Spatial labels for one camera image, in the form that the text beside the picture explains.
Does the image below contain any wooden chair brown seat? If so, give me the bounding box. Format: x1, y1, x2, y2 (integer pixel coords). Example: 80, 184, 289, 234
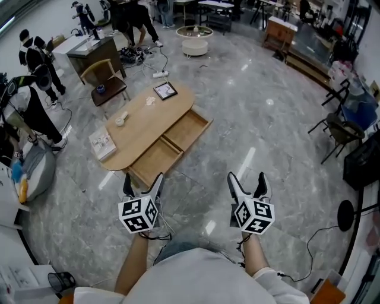
80, 58, 131, 112

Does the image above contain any blue bag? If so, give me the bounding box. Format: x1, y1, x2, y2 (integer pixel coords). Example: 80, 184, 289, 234
341, 97, 379, 131

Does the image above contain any black picture frame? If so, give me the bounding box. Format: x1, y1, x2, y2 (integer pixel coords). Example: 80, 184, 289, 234
153, 81, 178, 101

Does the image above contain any black backpack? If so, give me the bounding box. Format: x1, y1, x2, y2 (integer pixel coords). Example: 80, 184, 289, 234
0, 75, 36, 99

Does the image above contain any black cable bundle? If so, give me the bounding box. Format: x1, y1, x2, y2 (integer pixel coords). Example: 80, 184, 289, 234
120, 46, 146, 65

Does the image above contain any white book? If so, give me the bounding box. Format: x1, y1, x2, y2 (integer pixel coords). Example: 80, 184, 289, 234
88, 126, 118, 162

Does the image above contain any white water dispenser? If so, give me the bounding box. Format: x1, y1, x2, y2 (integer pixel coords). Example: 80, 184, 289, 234
0, 262, 53, 297

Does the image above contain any person's left leg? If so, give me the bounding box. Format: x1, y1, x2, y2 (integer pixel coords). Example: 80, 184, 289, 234
154, 237, 208, 265

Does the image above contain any dark wooden cabinet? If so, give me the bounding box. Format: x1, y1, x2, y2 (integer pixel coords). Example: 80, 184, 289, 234
66, 35, 127, 87

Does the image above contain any pink white plastic bag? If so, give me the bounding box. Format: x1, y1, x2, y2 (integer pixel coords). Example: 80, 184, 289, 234
329, 59, 356, 86

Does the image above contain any person's left forearm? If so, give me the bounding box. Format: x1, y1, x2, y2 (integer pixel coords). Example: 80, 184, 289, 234
114, 234, 151, 296

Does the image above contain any black chair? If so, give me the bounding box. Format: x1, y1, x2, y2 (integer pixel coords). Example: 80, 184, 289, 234
321, 78, 351, 107
308, 112, 366, 165

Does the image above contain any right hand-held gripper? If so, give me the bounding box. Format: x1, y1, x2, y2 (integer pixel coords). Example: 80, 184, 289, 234
227, 172, 276, 236

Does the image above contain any white handheld device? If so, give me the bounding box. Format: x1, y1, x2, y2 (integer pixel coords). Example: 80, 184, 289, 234
115, 110, 129, 128

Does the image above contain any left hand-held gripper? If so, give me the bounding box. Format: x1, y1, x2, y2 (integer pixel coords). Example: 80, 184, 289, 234
118, 172, 167, 235

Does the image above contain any person's right forearm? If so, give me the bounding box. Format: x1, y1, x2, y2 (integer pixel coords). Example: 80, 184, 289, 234
242, 233, 273, 278

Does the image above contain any grey beanbag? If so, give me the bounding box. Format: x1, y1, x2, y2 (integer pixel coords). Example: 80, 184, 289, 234
11, 142, 57, 204

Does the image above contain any round glass white table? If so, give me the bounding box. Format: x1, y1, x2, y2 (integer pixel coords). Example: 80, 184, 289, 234
175, 25, 214, 57

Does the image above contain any yellow cloth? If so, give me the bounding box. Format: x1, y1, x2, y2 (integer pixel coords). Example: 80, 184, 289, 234
18, 179, 30, 204

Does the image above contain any orange box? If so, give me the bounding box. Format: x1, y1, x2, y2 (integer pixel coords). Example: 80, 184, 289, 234
308, 278, 347, 304

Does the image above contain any wooden step platform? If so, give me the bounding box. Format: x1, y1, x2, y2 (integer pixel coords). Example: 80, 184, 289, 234
284, 49, 333, 90

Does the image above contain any light wooden oval table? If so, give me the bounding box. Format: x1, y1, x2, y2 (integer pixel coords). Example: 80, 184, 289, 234
100, 80, 197, 188

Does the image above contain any wooden cabinet white top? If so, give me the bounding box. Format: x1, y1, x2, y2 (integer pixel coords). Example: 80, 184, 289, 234
262, 15, 299, 54

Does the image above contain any black wire wastebasket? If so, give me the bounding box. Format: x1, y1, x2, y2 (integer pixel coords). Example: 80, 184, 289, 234
47, 271, 77, 293

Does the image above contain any black table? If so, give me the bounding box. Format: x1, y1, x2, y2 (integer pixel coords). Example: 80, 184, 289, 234
198, 0, 234, 36

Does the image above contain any blue cloth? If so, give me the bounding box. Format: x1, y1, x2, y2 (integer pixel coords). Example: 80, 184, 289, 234
11, 160, 26, 182

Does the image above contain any grey jeans cloth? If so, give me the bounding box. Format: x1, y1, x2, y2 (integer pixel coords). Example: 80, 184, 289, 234
22, 145, 45, 181

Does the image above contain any wooden drawer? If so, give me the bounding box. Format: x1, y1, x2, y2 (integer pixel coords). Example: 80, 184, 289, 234
161, 107, 214, 153
127, 136, 185, 188

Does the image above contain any black floor cable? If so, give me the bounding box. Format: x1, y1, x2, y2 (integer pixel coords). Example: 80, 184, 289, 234
277, 226, 340, 283

